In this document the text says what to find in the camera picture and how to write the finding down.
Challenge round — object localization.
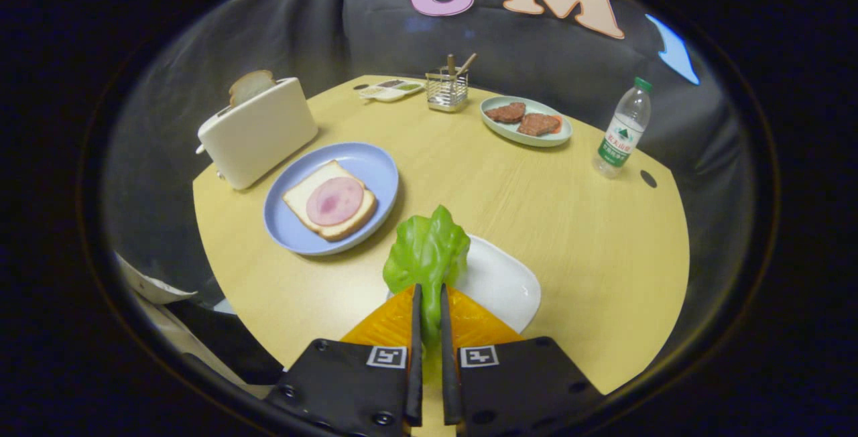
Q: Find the clear water bottle green cap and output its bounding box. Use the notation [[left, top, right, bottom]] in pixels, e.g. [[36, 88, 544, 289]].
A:
[[593, 77, 653, 179]]

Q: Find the green lettuce leaf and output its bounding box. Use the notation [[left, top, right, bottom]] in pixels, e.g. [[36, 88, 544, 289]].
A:
[[383, 205, 471, 351]]

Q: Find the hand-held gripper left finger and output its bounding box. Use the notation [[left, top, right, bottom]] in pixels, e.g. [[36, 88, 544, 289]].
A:
[[265, 283, 424, 437]]

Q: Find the white plate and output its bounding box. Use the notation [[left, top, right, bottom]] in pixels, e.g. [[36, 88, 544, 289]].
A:
[[389, 234, 542, 334]]

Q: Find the white divided condiment tray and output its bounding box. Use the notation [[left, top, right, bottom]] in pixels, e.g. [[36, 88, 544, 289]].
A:
[[353, 78, 425, 103]]

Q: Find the brown meat patty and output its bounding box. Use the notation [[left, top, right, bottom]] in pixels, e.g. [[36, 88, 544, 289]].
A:
[[484, 102, 527, 124], [517, 113, 562, 137]]

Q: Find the blue plate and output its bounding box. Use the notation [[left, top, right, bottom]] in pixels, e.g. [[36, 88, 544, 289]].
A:
[[263, 142, 400, 256]]

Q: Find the pink ham slice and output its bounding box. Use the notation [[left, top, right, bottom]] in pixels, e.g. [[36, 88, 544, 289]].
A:
[[306, 177, 365, 227]]

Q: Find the metal wire utensil holder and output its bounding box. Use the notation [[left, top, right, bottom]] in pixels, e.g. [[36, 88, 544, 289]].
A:
[[425, 70, 470, 113]]

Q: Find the bread slice under ham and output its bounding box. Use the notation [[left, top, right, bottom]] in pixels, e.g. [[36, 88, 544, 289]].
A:
[[282, 160, 377, 242]]

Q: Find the toasted bread slice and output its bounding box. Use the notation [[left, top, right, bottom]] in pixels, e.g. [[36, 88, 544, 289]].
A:
[[229, 70, 277, 108]]

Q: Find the light green plate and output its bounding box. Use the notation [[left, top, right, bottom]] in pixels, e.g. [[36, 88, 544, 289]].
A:
[[480, 96, 574, 148]]

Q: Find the white toaster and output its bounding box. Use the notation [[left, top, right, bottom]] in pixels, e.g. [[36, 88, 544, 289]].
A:
[[196, 77, 319, 191]]

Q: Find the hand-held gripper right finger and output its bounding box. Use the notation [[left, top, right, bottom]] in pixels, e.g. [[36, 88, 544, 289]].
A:
[[439, 283, 607, 437]]

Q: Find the black backdrop cloth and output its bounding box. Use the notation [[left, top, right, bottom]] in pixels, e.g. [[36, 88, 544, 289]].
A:
[[101, 0, 758, 357]]

